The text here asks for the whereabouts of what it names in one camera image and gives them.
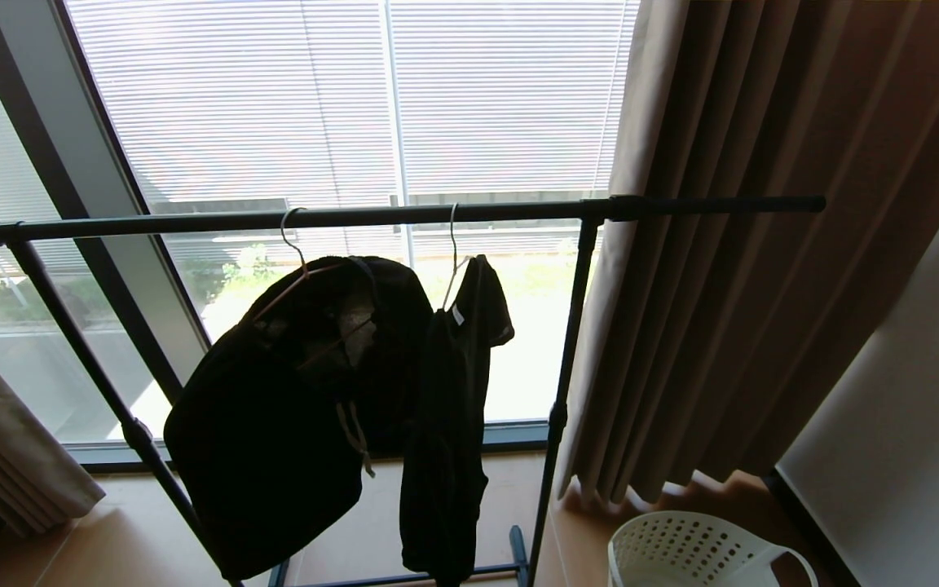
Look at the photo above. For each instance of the brown curtain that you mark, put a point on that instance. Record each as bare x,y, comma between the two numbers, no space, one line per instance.
763,163
13,456

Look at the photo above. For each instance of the black clothes rack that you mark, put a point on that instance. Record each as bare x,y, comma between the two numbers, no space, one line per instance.
192,220

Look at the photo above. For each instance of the window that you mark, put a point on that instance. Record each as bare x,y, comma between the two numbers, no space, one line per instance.
274,98

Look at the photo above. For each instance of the black garment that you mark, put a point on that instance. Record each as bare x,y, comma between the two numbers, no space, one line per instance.
274,448
445,424

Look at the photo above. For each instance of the white laundry basket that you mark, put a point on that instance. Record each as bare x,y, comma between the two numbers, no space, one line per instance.
681,546

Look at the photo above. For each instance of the pink clothes hanger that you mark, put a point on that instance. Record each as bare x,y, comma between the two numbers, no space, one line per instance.
453,261
301,261

